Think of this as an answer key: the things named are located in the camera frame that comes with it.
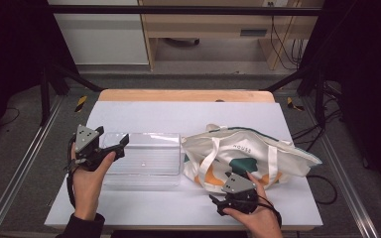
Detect bundle of black floor cables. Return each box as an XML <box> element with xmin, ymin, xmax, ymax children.
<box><xmin>291</xmin><ymin>80</ymin><xmax>343</xmax><ymax>153</ymax></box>

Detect yellow and black tape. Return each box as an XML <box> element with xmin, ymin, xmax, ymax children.
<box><xmin>286</xmin><ymin>96</ymin><xmax>306</xmax><ymax>112</ymax></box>
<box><xmin>74</xmin><ymin>94</ymin><xmax>88</xmax><ymax>113</ymax></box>

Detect wooden table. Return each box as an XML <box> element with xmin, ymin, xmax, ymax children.
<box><xmin>46</xmin><ymin>88</ymin><xmax>321</xmax><ymax>232</ymax></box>

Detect black hanging cables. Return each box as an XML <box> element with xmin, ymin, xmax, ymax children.
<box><xmin>269</xmin><ymin>14</ymin><xmax>307</xmax><ymax>71</ymax></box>

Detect aluminium rail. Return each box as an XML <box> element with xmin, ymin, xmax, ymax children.
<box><xmin>302</xmin><ymin>97</ymin><xmax>381</xmax><ymax>238</ymax></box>
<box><xmin>0</xmin><ymin>95</ymin><xmax>65</xmax><ymax>238</ymax></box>

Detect clear plastic container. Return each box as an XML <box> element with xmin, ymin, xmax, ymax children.
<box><xmin>99</xmin><ymin>132</ymin><xmax>183</xmax><ymax>190</ymax></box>

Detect black metal stand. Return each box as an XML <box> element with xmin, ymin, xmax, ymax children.
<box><xmin>39</xmin><ymin>62</ymin><xmax>105</xmax><ymax>127</ymax></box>
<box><xmin>262</xmin><ymin>63</ymin><xmax>328</xmax><ymax>128</ymax></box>

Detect white cabinet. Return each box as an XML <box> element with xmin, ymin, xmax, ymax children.
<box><xmin>47</xmin><ymin>0</ymin><xmax>150</xmax><ymax>66</ymax></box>

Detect person's left hand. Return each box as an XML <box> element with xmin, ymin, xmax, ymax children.
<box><xmin>70</xmin><ymin>151</ymin><xmax>117</xmax><ymax>222</ymax></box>

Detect wooden desk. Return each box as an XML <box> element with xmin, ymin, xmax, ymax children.
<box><xmin>138</xmin><ymin>0</ymin><xmax>325</xmax><ymax>72</ymax></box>

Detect black floor cable loop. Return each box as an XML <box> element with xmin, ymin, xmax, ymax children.
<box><xmin>306</xmin><ymin>174</ymin><xmax>339</xmax><ymax>206</ymax></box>

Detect white board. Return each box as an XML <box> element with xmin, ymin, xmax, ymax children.
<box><xmin>44</xmin><ymin>100</ymin><xmax>323</xmax><ymax>229</ymax></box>

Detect person's right hand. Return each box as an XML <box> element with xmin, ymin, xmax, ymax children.
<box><xmin>222</xmin><ymin>171</ymin><xmax>284</xmax><ymax>238</ymax></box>

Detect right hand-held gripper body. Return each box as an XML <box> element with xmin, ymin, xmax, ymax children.
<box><xmin>216</xmin><ymin>172</ymin><xmax>261</xmax><ymax>216</ymax></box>

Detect cream printed tote bag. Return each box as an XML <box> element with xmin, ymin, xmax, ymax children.
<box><xmin>181</xmin><ymin>123</ymin><xmax>323</xmax><ymax>195</ymax></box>

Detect thin black floor cable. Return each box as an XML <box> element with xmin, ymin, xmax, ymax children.
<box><xmin>0</xmin><ymin>106</ymin><xmax>21</xmax><ymax>127</ymax></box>

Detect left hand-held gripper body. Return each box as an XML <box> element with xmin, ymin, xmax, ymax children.
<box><xmin>68</xmin><ymin>124</ymin><xmax>117</xmax><ymax>173</ymax></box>

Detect black horizontal frame bar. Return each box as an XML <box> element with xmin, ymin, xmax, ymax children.
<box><xmin>48</xmin><ymin>4</ymin><xmax>323</xmax><ymax>17</ymax></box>

